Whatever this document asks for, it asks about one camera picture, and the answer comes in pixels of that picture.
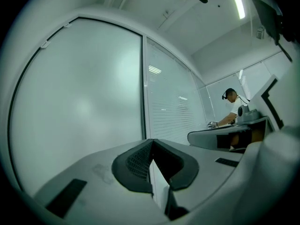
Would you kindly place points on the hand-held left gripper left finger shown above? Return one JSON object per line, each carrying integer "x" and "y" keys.
{"x": 93, "y": 172}

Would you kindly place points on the small white wall device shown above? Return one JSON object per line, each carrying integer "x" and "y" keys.
{"x": 260, "y": 32}

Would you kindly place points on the frosted glass door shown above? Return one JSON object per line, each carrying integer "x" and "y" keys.
{"x": 77, "y": 97}

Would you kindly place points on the long ceiling light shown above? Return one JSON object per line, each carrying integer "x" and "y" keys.
{"x": 237, "y": 3}

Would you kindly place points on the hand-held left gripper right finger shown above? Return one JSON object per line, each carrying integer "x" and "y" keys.
{"x": 206, "y": 172}

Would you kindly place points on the striped frosted glass partition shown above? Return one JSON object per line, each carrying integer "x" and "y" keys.
{"x": 168, "y": 97}

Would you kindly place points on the black wall screen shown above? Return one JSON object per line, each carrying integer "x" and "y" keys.
{"x": 267, "y": 17}

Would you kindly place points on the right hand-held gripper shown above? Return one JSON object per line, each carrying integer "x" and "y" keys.
{"x": 288, "y": 107}

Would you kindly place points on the white desk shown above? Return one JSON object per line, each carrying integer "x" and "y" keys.
{"x": 201, "y": 137}

